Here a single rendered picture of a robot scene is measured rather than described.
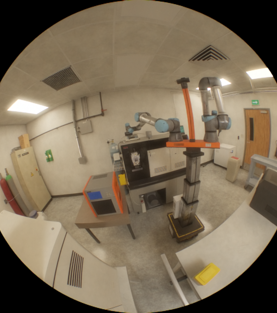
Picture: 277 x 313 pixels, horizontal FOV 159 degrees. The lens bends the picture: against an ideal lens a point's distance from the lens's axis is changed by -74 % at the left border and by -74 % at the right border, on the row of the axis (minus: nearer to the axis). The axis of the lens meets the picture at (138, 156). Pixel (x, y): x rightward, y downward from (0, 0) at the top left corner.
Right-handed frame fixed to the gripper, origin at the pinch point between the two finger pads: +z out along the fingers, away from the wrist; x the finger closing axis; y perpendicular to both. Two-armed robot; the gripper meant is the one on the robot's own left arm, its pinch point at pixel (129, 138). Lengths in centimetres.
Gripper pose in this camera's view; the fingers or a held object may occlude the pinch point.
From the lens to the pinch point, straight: 181.4
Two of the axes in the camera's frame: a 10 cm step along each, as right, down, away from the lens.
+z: 0.5, 6.1, 7.9
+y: 1.9, 7.7, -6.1
